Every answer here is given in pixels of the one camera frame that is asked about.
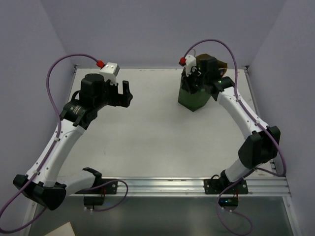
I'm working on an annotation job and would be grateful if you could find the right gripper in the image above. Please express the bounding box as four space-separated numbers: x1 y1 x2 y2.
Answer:
182 66 208 94

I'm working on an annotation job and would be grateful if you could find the green paper bag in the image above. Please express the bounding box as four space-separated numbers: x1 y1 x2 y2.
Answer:
178 54 228 112

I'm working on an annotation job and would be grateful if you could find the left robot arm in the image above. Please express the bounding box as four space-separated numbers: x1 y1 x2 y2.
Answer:
13 73 133 210

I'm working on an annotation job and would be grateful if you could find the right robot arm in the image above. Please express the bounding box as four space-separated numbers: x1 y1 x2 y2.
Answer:
179 54 281 193

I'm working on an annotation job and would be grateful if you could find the beige board corner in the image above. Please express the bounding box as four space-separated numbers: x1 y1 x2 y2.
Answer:
38 222 76 236

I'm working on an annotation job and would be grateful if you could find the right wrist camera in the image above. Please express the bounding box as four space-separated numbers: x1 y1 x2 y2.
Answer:
179 54 197 76

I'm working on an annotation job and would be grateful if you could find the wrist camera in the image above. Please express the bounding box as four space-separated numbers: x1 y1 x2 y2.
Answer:
179 54 197 76
99 62 120 86

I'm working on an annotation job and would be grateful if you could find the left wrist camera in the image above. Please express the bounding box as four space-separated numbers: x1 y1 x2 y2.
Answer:
99 62 120 86

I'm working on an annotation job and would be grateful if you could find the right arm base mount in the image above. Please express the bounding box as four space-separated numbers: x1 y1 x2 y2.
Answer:
203 175 249 210

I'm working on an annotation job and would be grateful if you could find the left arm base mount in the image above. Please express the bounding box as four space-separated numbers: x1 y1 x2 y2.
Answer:
82 179 118 209

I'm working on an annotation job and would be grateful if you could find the aluminium mounting rail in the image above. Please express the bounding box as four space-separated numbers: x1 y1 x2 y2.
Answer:
112 177 290 197

